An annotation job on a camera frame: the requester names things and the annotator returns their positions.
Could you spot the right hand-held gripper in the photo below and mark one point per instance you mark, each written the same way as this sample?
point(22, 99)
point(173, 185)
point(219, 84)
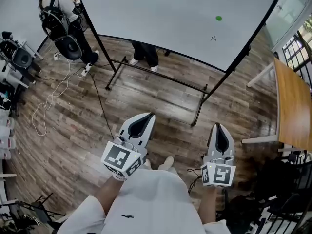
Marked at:
point(220, 174)

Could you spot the person's right shoe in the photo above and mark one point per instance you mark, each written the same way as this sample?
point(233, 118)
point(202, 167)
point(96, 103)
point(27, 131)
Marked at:
point(167, 163)

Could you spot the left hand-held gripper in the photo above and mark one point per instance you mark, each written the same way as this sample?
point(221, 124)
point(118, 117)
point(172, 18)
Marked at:
point(117, 156)

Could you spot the black padded chair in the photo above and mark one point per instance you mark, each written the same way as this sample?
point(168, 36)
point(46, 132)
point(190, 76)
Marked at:
point(22, 57)
point(69, 46)

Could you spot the black office chair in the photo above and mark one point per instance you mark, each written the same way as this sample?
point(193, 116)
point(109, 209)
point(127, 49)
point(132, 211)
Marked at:
point(287, 216)

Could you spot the frosted glass door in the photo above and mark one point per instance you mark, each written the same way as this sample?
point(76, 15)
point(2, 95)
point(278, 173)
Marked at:
point(287, 13)

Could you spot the white power strip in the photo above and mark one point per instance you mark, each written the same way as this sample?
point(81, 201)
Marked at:
point(86, 69)
point(56, 56)

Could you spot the black metal railing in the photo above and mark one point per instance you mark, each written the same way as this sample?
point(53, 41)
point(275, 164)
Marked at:
point(296, 52)

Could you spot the green round magnet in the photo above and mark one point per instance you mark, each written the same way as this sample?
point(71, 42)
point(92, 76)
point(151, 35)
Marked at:
point(219, 18)

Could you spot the black whiteboard stand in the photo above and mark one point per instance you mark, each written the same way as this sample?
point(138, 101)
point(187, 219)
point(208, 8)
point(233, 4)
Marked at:
point(156, 73)

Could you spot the large white whiteboard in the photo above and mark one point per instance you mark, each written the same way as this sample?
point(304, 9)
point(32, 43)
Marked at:
point(170, 13)

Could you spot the black tripod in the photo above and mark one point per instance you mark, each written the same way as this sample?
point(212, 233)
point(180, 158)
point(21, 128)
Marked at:
point(36, 212)

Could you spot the person's white clothing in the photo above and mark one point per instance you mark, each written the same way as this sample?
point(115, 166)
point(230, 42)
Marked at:
point(151, 199)

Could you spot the black bag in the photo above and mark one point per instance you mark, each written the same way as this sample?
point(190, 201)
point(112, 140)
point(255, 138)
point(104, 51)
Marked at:
point(275, 179)

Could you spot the person's shoe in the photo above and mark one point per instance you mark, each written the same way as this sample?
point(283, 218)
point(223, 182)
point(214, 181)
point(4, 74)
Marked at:
point(147, 164)
point(167, 163)

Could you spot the person's left forearm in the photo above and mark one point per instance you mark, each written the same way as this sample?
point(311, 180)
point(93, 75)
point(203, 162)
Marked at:
point(108, 194)

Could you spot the white bottle red label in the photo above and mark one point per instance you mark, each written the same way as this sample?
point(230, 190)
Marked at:
point(5, 154)
point(7, 142)

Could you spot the person's right forearm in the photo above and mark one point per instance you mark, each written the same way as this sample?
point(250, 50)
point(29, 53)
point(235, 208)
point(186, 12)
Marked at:
point(209, 203)

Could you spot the person's left shoe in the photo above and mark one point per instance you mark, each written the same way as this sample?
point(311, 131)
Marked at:
point(147, 164)

